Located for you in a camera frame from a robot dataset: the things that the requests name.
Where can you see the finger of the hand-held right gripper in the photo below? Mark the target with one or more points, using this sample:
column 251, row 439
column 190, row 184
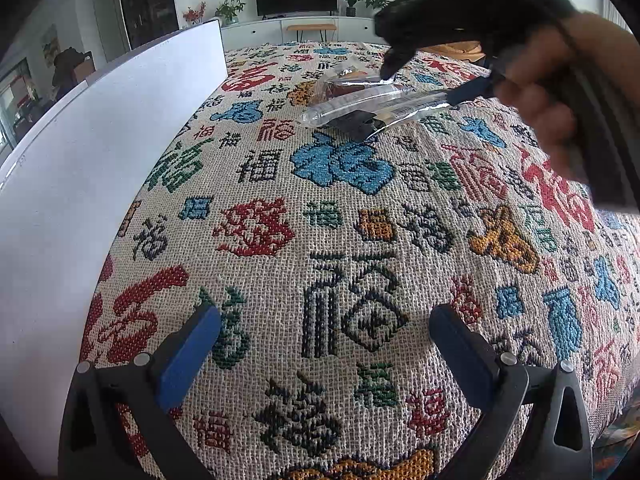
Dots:
column 472, row 89
column 395, row 57

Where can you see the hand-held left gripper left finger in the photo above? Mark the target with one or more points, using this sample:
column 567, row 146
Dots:
column 187, row 360

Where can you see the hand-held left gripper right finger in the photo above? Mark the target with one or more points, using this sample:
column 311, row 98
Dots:
column 457, row 355

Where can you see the clear packet with dark snack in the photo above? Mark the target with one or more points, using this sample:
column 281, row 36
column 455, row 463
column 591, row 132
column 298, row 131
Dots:
column 350, row 110

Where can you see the white cardboard box cork bottom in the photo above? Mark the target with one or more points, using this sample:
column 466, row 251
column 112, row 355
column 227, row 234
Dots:
column 60, row 185

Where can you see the person's right hand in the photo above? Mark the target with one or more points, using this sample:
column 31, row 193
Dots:
column 540, row 85

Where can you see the orange armchair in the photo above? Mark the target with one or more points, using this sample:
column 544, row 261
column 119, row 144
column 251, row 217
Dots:
column 460, row 51

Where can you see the small dark-potted green plant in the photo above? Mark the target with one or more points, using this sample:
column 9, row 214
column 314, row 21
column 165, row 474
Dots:
column 350, row 5

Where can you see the wooden side table hairpin legs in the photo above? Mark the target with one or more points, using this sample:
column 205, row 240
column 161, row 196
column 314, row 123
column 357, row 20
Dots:
column 310, row 27

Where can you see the white television cabinet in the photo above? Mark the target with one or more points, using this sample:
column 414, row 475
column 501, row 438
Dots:
column 260, row 30

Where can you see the printed woven blanket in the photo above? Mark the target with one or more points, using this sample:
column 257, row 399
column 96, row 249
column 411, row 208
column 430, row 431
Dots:
column 320, row 240

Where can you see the red flowers in vase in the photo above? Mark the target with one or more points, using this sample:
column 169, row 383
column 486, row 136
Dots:
column 194, row 14

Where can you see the black display cabinet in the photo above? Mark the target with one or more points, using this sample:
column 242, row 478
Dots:
column 147, row 2

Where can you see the wooden dining chair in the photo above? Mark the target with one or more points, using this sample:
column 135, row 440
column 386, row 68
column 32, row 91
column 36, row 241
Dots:
column 86, row 70

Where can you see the framed wall picture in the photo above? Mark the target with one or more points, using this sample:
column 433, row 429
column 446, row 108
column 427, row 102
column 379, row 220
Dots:
column 50, row 45

